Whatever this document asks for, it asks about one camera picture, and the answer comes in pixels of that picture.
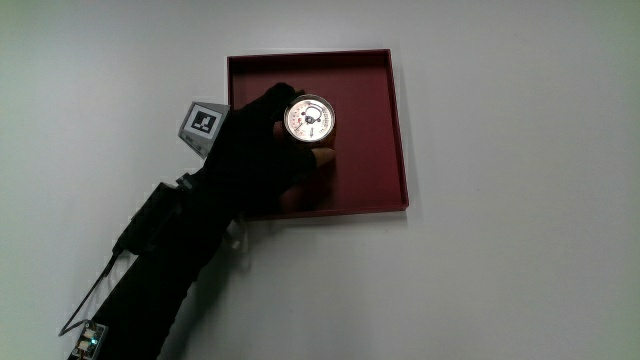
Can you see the person's left hand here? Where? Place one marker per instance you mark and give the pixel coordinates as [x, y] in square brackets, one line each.
[245, 155]

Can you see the round white pressure gauge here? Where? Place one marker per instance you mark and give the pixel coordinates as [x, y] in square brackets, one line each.
[310, 120]

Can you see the dark red square plate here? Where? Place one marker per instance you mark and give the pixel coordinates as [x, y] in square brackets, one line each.
[367, 125]

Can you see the black wrist sensor box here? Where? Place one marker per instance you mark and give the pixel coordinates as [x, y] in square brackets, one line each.
[150, 217]

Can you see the small circuit board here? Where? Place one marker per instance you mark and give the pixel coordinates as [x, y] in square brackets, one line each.
[90, 340]

